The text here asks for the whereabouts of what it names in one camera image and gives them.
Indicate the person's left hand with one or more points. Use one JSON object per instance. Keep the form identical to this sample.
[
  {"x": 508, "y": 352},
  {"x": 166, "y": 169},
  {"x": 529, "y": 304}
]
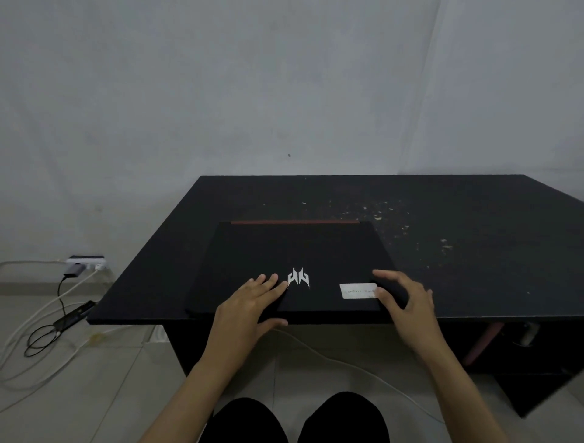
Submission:
[{"x": 239, "y": 319}]

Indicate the person's right hand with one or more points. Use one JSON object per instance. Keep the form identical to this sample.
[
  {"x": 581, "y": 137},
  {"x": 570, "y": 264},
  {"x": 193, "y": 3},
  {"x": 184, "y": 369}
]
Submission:
[{"x": 417, "y": 321}]

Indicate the person's left little finger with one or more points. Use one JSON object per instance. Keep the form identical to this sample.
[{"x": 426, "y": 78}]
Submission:
[{"x": 246, "y": 284}]

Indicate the person's left thumb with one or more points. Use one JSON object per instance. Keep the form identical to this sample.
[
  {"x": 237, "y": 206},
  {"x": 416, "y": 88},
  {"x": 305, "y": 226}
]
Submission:
[{"x": 275, "y": 323}]

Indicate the person's right thumb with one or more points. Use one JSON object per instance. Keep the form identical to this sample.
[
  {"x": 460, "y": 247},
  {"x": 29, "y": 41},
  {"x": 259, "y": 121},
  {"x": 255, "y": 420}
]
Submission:
[{"x": 388, "y": 303}]

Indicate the person's left middle finger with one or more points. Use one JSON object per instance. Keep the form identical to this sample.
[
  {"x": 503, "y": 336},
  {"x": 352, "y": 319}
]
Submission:
[{"x": 269, "y": 282}]

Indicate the black laptop with white logo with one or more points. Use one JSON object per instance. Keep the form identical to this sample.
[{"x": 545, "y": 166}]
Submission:
[{"x": 319, "y": 255}]

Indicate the person's right forearm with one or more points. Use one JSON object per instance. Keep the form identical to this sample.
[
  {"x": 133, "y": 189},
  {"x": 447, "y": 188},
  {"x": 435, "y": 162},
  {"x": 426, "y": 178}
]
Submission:
[{"x": 465, "y": 397}]

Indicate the person's left forearm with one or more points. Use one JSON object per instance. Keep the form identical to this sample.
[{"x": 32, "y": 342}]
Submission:
[{"x": 200, "y": 397}]

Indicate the person's left leg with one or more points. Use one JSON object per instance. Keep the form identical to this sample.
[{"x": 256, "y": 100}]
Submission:
[{"x": 251, "y": 422}]

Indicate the person's leg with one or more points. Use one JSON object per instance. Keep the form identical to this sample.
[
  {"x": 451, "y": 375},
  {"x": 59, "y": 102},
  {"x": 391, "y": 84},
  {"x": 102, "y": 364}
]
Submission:
[
  {"x": 344, "y": 420},
  {"x": 251, "y": 422}
]

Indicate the black desk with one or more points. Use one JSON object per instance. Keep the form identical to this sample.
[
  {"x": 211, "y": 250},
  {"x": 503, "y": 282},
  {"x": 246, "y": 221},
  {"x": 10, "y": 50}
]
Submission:
[{"x": 479, "y": 255}]

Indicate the red stick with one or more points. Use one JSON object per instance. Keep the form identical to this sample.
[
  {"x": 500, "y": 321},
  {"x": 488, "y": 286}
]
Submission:
[{"x": 484, "y": 343}]

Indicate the person's right leg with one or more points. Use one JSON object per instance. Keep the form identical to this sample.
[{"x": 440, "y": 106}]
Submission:
[{"x": 344, "y": 420}]

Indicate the white round object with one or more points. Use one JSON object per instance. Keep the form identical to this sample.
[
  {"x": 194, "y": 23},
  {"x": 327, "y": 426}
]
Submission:
[{"x": 529, "y": 333}]

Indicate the white plug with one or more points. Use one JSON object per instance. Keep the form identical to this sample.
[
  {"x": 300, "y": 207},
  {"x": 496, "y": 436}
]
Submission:
[{"x": 98, "y": 266}]

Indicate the white power strip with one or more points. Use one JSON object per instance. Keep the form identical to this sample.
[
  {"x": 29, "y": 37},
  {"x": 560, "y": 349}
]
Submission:
[{"x": 86, "y": 261}]

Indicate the grey charger adapter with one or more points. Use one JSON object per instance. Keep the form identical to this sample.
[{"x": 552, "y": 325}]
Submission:
[{"x": 74, "y": 270}]

